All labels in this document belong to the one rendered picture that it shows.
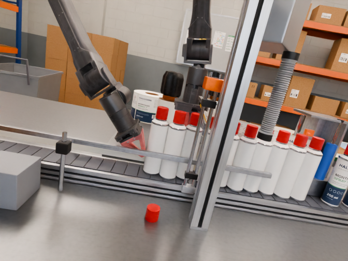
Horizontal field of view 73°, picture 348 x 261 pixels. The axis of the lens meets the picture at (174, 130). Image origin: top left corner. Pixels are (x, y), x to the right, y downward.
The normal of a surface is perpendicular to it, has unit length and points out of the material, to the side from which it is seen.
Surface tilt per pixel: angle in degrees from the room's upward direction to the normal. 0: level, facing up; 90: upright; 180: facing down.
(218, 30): 90
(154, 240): 0
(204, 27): 104
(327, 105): 90
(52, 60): 90
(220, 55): 90
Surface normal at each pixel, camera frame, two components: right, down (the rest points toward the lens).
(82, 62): -0.28, 0.04
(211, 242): 0.20, -0.94
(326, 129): -0.98, -0.18
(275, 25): -0.55, 0.12
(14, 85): 0.13, 0.36
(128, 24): -0.18, 0.24
